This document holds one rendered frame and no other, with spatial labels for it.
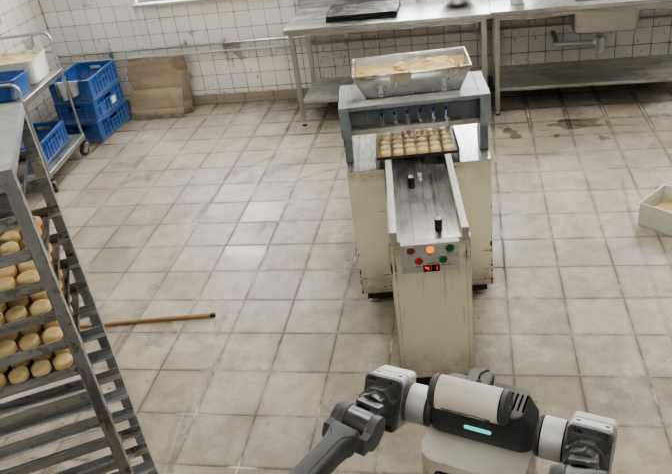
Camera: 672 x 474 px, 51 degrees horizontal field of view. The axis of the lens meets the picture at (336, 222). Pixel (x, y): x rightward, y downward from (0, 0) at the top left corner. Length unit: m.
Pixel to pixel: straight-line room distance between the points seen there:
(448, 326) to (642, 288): 1.32
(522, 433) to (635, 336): 2.28
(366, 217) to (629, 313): 1.44
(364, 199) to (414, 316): 0.76
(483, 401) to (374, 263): 2.42
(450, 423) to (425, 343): 1.64
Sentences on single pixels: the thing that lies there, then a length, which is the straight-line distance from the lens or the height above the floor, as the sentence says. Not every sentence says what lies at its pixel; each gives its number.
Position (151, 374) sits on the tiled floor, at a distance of 3.87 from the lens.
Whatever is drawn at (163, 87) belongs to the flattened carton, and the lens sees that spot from 7.23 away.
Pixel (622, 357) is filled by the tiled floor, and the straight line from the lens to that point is 3.67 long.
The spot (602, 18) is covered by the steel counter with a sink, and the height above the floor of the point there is 0.73.
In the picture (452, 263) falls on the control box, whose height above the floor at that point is 0.73.
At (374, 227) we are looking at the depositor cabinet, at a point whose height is 0.51.
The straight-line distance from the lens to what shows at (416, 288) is 3.04.
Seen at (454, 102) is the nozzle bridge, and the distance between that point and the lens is 3.49.
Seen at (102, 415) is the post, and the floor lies 1.09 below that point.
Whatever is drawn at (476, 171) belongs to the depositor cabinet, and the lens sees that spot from 3.56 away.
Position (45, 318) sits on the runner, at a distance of 1.89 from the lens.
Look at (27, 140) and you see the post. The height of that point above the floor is 1.72.
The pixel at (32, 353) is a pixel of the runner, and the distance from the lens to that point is 1.95.
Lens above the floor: 2.39
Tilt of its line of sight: 30 degrees down
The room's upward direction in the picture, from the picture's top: 8 degrees counter-clockwise
